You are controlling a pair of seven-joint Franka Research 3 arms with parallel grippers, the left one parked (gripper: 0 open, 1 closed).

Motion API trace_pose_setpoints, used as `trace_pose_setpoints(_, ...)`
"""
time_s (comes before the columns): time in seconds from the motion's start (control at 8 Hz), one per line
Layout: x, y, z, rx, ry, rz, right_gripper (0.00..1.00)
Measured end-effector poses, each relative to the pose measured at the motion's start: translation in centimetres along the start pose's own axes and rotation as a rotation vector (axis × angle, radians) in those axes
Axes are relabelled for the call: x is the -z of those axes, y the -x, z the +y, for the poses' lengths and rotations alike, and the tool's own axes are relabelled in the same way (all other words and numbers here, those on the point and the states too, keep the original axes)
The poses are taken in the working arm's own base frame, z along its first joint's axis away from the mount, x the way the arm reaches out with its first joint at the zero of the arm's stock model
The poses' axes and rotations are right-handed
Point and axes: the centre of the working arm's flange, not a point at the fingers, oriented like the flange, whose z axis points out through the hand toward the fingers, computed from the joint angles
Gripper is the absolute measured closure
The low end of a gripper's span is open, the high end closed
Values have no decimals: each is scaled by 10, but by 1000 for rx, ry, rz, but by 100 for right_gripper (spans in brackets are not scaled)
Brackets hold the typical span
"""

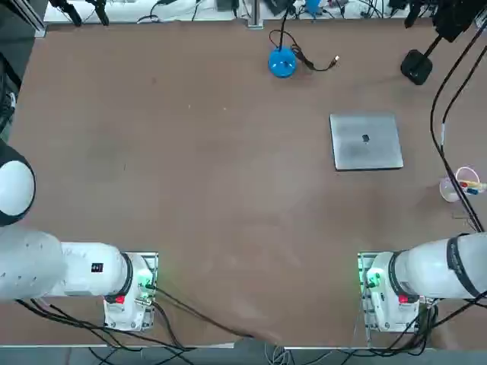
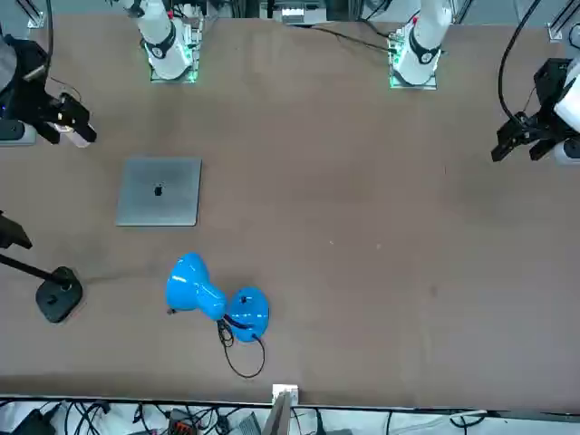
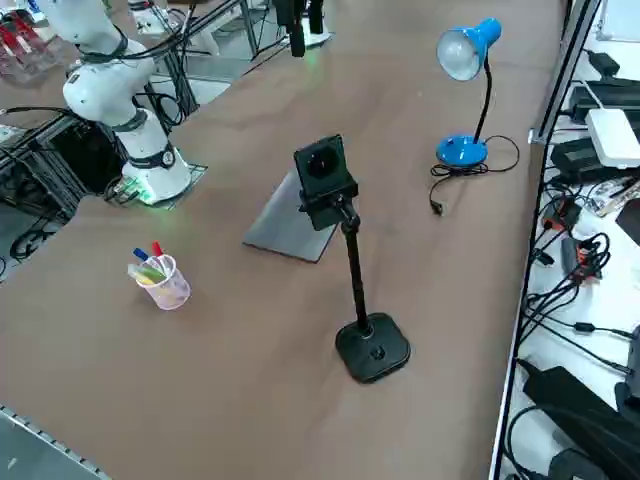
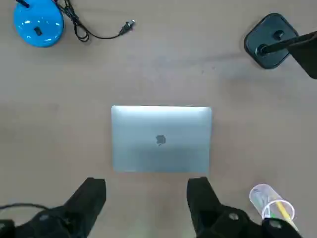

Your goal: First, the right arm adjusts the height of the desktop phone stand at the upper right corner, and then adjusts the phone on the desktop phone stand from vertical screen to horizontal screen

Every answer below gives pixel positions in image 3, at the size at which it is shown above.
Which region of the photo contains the black control cabinet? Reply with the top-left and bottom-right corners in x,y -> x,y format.
0,112 -> 129,224

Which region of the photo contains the white router box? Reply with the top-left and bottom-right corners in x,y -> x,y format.
585,107 -> 640,170

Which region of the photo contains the silver laptop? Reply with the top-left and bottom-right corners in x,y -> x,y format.
241,169 -> 346,265

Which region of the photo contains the clear bin with red parts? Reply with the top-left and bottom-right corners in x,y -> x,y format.
0,9 -> 65,90

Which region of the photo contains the yellow green highlighter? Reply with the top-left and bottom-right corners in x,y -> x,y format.
127,263 -> 170,287

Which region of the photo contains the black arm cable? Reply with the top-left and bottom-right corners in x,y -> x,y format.
74,0 -> 251,131

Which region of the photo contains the blue desk lamp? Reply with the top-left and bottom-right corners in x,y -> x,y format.
435,17 -> 503,168

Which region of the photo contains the black power adapter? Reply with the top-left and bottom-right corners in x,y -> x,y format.
549,137 -> 600,175
586,49 -> 622,78

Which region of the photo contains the pink mesh pen holder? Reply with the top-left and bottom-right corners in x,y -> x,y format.
134,253 -> 193,313

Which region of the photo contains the black desktop phone stand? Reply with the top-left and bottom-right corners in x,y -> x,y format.
298,189 -> 413,385

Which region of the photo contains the black bag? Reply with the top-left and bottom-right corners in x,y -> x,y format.
519,364 -> 640,480

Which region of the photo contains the black power strip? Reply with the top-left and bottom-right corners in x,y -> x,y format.
568,77 -> 640,126

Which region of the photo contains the aluminium frame post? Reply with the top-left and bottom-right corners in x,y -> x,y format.
528,0 -> 604,146

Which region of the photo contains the black lamp cable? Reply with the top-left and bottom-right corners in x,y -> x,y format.
428,134 -> 521,218

